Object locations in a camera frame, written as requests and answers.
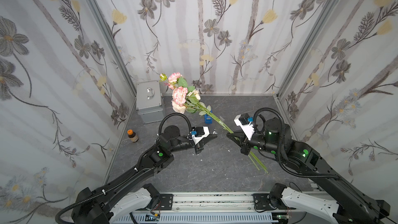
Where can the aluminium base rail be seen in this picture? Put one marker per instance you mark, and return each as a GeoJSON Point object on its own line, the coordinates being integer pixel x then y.
{"type": "Point", "coordinates": [237, 208]}

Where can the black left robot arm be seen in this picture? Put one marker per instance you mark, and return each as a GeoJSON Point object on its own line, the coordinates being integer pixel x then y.
{"type": "Point", "coordinates": [104, 204]}

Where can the right wrist camera white housing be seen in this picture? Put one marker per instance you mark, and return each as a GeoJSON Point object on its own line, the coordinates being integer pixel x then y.
{"type": "Point", "coordinates": [245, 122]}

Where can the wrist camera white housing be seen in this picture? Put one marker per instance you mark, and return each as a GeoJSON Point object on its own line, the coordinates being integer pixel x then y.
{"type": "Point", "coordinates": [245, 122]}
{"type": "Point", "coordinates": [198, 134]}

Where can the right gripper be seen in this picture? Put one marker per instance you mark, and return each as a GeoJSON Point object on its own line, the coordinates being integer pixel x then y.
{"type": "Point", "coordinates": [244, 143]}

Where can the silver aluminium case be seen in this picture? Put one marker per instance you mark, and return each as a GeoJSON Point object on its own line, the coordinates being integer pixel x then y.
{"type": "Point", "coordinates": [149, 102]}

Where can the brown bottle with orange cap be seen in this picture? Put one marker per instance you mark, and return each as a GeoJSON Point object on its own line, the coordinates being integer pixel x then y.
{"type": "Point", "coordinates": [132, 136]}

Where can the artificial flower bouquet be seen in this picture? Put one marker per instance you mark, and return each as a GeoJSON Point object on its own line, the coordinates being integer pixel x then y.
{"type": "Point", "coordinates": [188, 99]}

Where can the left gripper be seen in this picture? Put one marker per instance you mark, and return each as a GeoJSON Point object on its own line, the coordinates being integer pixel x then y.
{"type": "Point", "coordinates": [199, 143]}

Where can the left wrist camera white housing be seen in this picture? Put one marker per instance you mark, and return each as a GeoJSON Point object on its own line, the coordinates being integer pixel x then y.
{"type": "Point", "coordinates": [198, 134]}

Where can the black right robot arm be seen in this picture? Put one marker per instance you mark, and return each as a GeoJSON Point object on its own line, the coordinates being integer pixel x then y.
{"type": "Point", "coordinates": [302, 161]}

